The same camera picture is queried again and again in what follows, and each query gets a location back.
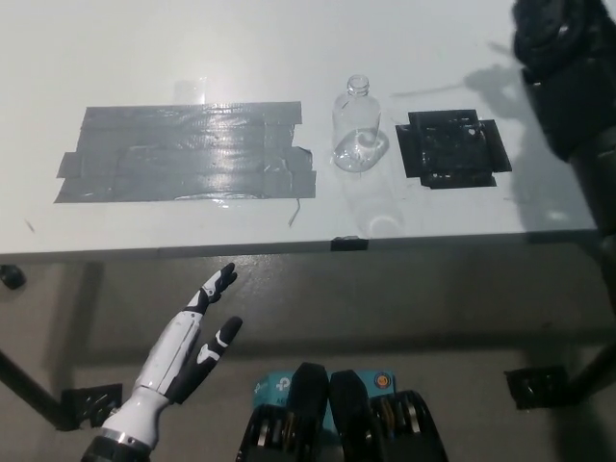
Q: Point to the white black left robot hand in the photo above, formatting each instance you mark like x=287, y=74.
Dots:
x=178, y=356

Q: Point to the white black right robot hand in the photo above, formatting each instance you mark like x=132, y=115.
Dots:
x=577, y=96

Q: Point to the black ribbed robot body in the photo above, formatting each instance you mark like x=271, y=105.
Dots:
x=351, y=414

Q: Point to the clear plastic bottle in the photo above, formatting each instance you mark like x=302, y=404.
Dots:
x=357, y=130

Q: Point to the teal box top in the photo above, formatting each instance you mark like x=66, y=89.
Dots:
x=274, y=387

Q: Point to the black diagonal table leg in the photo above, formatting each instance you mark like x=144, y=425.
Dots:
x=33, y=385
x=594, y=370

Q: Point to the black round table foot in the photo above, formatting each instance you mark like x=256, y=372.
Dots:
x=10, y=278

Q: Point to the grey duct tape patch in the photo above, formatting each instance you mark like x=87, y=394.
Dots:
x=187, y=154

